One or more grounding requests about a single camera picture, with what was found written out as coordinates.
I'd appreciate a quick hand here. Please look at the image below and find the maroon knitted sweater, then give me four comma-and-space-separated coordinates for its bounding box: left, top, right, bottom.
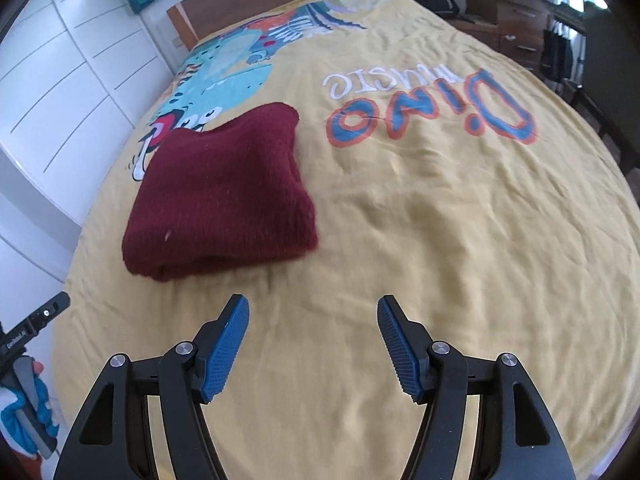
121, 102, 320, 282

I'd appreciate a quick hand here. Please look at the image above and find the person's left hand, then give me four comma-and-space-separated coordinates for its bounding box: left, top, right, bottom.
0, 352, 62, 461

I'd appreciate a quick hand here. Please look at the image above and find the white wardrobe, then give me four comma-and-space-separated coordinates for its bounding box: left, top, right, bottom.
0, 0, 177, 281

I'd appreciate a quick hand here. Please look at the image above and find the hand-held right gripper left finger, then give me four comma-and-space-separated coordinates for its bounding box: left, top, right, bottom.
52, 294, 251, 480

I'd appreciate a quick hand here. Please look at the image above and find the yellow printed blanket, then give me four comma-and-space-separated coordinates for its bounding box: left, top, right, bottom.
50, 0, 633, 480

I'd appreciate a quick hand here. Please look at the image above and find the dark chair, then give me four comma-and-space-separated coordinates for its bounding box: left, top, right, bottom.
565, 5, 640, 171

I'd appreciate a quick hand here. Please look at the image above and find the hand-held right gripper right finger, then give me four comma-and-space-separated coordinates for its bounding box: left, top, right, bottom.
376, 295, 576, 480

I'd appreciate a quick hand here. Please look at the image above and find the wooden chest of drawers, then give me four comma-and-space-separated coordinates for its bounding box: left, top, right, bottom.
492, 0, 552, 68

